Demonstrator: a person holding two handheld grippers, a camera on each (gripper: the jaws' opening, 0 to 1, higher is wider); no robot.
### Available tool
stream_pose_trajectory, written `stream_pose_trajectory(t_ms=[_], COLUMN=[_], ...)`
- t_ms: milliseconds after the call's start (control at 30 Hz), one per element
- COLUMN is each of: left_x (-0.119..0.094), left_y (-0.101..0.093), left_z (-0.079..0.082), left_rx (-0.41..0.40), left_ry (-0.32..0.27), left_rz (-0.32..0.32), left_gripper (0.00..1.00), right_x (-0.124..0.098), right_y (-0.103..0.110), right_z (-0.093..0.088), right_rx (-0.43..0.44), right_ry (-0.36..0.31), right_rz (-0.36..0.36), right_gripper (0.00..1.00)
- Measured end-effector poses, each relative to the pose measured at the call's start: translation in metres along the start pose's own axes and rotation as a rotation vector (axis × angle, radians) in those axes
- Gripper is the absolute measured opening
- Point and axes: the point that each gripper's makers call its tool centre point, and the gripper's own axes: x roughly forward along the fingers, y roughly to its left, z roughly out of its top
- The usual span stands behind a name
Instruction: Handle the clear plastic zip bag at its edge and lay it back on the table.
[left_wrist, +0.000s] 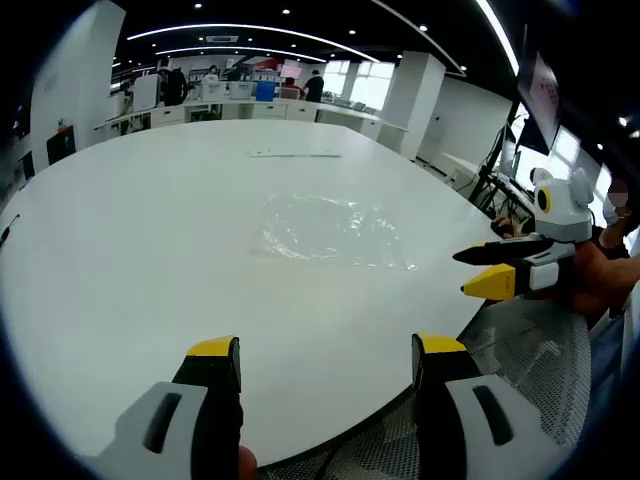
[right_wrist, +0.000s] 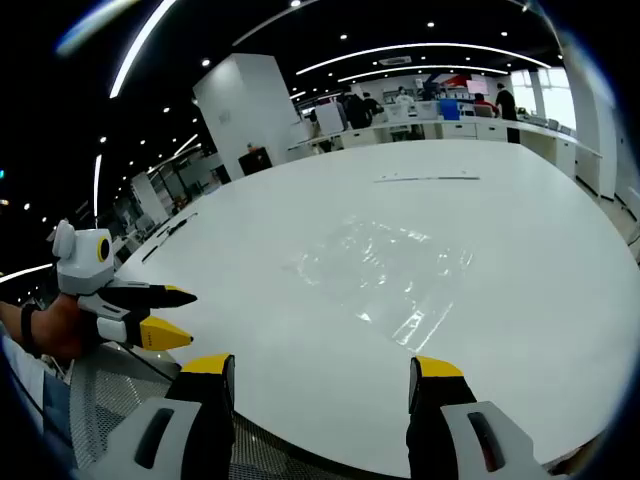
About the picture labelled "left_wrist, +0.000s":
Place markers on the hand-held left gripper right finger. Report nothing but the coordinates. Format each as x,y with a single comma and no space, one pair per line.
465,450

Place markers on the flat white strip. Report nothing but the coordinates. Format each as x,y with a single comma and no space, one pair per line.
295,152

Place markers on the ceiling light strip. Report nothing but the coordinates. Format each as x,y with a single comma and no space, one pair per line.
240,25

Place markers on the pile of clear packaging bags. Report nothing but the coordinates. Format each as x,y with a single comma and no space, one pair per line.
325,235

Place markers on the white mesh chair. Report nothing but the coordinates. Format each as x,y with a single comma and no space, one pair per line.
540,360

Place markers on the blue box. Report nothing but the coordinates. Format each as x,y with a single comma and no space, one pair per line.
266,92

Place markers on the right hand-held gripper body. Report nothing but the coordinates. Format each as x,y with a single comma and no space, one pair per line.
565,220

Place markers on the person's left hand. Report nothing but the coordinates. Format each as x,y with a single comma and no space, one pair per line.
248,465

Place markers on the black metal stand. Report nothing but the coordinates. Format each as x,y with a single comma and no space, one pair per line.
492,175

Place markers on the person's blue garment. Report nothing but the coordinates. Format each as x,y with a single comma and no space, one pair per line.
607,350

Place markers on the window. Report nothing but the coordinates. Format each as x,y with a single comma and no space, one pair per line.
361,82

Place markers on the dark wall screen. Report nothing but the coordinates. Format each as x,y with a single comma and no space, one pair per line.
535,117

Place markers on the white counter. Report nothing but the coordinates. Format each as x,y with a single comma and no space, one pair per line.
240,108

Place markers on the black chair with orange top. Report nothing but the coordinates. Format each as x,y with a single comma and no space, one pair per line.
61,145

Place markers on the person's right hand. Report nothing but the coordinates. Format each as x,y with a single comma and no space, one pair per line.
592,285

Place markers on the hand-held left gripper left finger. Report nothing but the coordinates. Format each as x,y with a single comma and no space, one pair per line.
135,450

